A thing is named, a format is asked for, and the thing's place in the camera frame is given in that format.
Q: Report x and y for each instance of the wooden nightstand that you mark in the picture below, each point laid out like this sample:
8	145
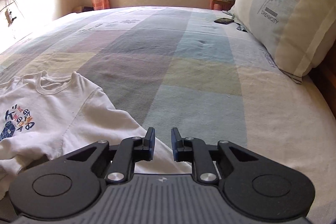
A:
218	2

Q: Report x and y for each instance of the white power strip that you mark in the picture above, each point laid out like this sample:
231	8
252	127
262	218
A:
10	17

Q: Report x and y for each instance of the white printed sweatshirt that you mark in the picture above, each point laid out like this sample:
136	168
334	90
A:
52	113

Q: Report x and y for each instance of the bed with patchwork sheet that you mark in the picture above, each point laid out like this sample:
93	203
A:
170	56

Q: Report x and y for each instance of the cardboard box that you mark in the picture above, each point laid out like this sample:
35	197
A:
78	9

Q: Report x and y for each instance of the dark phone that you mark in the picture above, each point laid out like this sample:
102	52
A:
223	21

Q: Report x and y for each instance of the small grey cloth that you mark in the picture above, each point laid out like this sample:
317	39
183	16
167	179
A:
241	27

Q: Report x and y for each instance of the large patchwork pillow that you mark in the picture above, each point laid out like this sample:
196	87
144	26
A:
283	19

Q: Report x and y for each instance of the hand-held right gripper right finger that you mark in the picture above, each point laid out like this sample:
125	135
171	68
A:
174	144

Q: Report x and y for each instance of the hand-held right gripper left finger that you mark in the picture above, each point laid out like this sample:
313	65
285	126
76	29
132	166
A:
151	142

